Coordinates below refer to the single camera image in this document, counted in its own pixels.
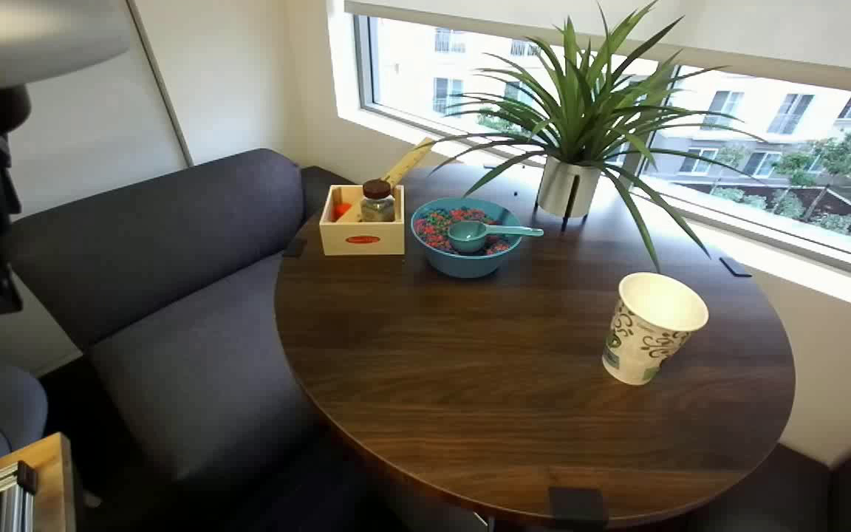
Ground glass cup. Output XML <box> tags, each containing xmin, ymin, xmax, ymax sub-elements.
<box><xmin>600</xmin><ymin>270</ymin><xmax>711</xmax><ymax>386</ymax></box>

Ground pale wooden box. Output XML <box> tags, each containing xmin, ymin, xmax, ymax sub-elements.
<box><xmin>315</xmin><ymin>181</ymin><xmax>410</xmax><ymax>259</ymax></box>

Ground white partition panel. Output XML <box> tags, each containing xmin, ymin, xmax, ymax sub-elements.
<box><xmin>6</xmin><ymin>0</ymin><xmax>195</xmax><ymax>218</ymax></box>

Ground dark grey sofa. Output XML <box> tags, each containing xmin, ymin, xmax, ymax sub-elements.
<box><xmin>0</xmin><ymin>144</ymin><xmax>348</xmax><ymax>496</ymax></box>

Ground light wooden board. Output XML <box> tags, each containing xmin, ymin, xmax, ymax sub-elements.
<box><xmin>0</xmin><ymin>429</ymin><xmax>79</xmax><ymax>532</ymax></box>

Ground red orange toy block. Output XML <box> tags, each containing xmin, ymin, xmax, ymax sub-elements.
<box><xmin>328</xmin><ymin>185</ymin><xmax>357</xmax><ymax>225</ymax></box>

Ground glass jar with brown lid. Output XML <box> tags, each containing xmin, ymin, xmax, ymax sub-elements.
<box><xmin>357</xmin><ymin>178</ymin><xmax>398</xmax><ymax>225</ymax></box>

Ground wooden ruler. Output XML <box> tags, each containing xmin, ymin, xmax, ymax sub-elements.
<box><xmin>382</xmin><ymin>135</ymin><xmax>441</xmax><ymax>190</ymax></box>

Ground colourful candies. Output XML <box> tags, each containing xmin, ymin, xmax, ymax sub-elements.
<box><xmin>414</xmin><ymin>205</ymin><xmax>522</xmax><ymax>259</ymax></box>

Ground blue bowl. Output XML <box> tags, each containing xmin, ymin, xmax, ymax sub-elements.
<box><xmin>407</xmin><ymin>196</ymin><xmax>532</xmax><ymax>281</ymax></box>

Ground teal measuring scoop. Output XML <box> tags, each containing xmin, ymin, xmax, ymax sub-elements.
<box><xmin>447</xmin><ymin>218</ymin><xmax>546</xmax><ymax>256</ymax></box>

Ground white plant pot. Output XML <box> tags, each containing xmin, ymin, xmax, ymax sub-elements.
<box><xmin>532</xmin><ymin>154</ymin><xmax>605</xmax><ymax>228</ymax></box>

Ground green spiky plant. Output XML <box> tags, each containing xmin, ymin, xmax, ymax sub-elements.
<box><xmin>414</xmin><ymin>0</ymin><xmax>775</xmax><ymax>275</ymax></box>

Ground white roller blind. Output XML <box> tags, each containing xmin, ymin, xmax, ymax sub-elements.
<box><xmin>342</xmin><ymin>0</ymin><xmax>851</xmax><ymax>100</ymax></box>

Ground window frame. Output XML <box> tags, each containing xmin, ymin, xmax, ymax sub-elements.
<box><xmin>324</xmin><ymin>0</ymin><xmax>851</xmax><ymax>321</ymax></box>

